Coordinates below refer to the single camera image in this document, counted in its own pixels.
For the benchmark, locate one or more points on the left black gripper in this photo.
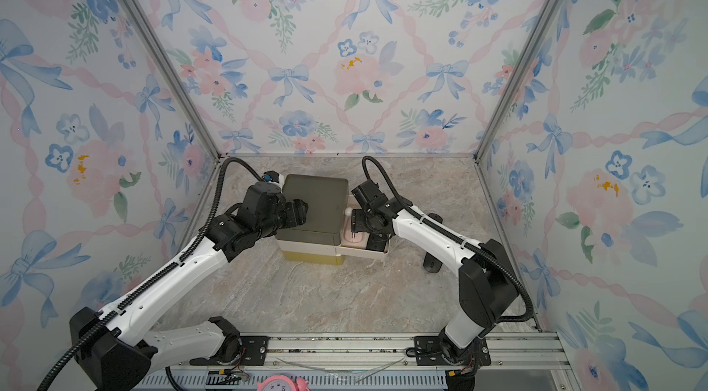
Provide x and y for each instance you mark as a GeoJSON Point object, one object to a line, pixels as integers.
{"type": "Point", "coordinates": [297, 212]}

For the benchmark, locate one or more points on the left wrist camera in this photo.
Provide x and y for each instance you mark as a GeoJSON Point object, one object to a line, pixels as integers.
{"type": "Point", "coordinates": [274, 177]}

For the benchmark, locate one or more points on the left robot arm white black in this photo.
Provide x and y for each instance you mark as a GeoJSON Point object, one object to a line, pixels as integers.
{"type": "Point", "coordinates": [117, 347]}

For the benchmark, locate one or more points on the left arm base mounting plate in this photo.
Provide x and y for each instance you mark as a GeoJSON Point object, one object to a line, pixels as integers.
{"type": "Point", "coordinates": [245, 351]}

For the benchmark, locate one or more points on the pink alarm clock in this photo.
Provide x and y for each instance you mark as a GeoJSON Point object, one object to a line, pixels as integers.
{"type": "Point", "coordinates": [283, 383]}

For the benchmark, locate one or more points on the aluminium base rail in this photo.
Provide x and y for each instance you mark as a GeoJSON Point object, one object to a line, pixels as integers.
{"type": "Point", "coordinates": [334, 353]}

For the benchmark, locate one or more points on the cream drawer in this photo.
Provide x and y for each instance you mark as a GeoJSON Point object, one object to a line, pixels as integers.
{"type": "Point", "coordinates": [356, 252]}

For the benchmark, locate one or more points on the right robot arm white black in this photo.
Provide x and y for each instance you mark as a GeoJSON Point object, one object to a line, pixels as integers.
{"type": "Point", "coordinates": [489, 293]}

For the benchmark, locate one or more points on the aluminium corner post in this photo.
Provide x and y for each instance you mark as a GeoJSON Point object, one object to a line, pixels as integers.
{"type": "Point", "coordinates": [162, 62]}
{"type": "Point", "coordinates": [527, 58]}

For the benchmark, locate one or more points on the three-drawer storage cabinet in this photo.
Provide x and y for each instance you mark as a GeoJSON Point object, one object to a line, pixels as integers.
{"type": "Point", "coordinates": [318, 240]}

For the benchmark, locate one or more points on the right aluminium corner post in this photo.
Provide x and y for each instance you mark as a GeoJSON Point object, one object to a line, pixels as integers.
{"type": "Point", "coordinates": [527, 58]}

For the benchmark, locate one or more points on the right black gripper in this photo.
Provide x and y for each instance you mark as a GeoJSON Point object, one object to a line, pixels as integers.
{"type": "Point", "coordinates": [358, 220]}

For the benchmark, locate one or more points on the black Lecoo mouse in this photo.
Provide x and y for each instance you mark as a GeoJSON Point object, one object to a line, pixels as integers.
{"type": "Point", "coordinates": [432, 264]}

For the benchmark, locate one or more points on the left aluminium corner post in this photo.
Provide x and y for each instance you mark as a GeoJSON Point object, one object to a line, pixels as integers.
{"type": "Point", "coordinates": [162, 62]}

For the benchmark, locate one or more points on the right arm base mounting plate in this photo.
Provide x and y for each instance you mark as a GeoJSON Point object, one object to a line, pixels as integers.
{"type": "Point", "coordinates": [439, 351]}

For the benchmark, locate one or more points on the pink computer mouse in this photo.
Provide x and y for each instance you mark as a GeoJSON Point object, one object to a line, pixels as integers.
{"type": "Point", "coordinates": [354, 239]}

